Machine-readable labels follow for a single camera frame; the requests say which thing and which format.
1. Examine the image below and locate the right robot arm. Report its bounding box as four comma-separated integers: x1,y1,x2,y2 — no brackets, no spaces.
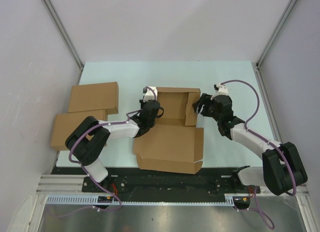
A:
192,93,308,196

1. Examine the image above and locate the front aluminium frame rail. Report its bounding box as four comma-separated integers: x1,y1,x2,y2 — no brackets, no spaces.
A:
35,174,307,194

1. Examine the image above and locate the aluminium frame post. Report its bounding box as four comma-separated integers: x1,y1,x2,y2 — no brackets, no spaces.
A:
255,0,299,68
41,0,84,71

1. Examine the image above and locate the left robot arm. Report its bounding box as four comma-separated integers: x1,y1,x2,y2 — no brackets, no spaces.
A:
65,100,164,192

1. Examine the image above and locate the right aluminium frame post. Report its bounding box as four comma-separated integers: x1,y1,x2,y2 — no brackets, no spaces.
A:
255,0,299,68

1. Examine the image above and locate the right aluminium side rail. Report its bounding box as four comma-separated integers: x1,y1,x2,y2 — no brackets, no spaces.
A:
251,63,283,142

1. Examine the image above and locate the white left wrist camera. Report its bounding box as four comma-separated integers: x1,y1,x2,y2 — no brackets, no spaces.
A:
142,86,158,102

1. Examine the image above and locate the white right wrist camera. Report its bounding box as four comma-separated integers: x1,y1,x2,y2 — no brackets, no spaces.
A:
211,83,229,100

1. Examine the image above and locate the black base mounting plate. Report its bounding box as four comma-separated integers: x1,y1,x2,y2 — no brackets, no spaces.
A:
51,166,261,195

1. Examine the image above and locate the grey slotted cable duct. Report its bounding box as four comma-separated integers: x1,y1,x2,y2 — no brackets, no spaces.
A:
46,194,250,205

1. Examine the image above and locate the left aluminium frame post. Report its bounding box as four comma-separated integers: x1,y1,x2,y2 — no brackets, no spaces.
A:
41,0,84,71

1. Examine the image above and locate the lower folded cardboard box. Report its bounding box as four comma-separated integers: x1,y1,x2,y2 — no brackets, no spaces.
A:
50,110,108,151

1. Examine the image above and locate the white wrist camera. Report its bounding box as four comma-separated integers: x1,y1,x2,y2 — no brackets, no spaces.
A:
142,86,158,102
211,83,229,100

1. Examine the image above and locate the upper folded cardboard box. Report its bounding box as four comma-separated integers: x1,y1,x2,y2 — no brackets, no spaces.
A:
67,82,119,115

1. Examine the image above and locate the brown cardboard box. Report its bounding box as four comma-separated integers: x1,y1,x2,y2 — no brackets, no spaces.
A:
133,87,204,174

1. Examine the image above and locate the folded cardboard box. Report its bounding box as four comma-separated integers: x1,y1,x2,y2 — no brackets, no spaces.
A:
50,110,108,151
67,82,119,115

